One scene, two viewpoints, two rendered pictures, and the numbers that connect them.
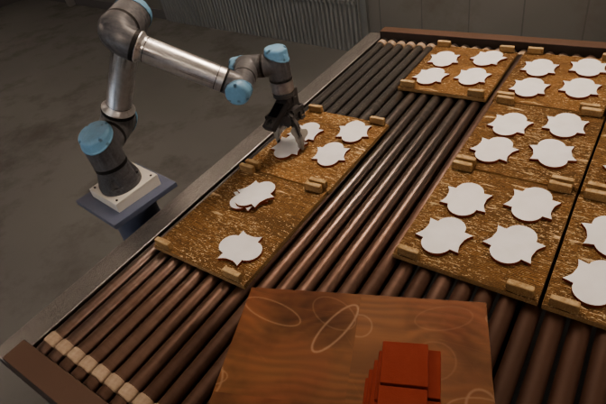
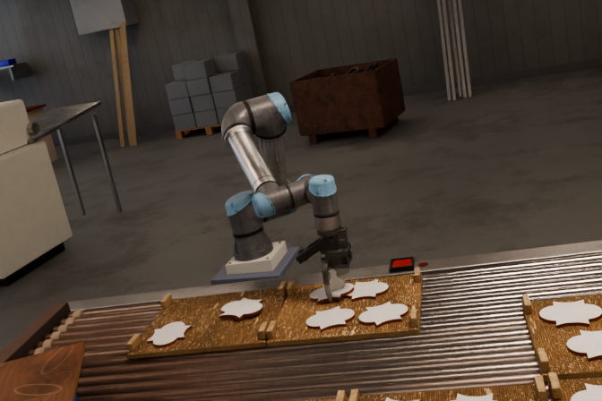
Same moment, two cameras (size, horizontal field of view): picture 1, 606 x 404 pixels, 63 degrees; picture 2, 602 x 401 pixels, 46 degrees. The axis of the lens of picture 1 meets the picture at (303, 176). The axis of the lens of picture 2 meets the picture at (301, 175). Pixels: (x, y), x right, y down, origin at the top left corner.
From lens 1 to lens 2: 1.78 m
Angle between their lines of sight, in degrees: 59
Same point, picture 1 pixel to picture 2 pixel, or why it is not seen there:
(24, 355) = (54, 309)
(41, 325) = (89, 304)
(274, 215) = (219, 331)
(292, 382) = not seen: outside the picture
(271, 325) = (42, 364)
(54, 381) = (32, 328)
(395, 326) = not seen: outside the picture
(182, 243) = (172, 309)
